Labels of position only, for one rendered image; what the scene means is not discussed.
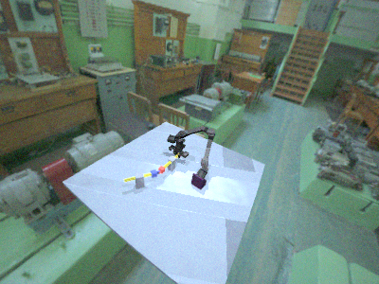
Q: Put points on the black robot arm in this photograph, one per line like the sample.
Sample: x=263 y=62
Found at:
x=179 y=139

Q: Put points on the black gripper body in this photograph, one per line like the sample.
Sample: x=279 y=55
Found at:
x=184 y=154

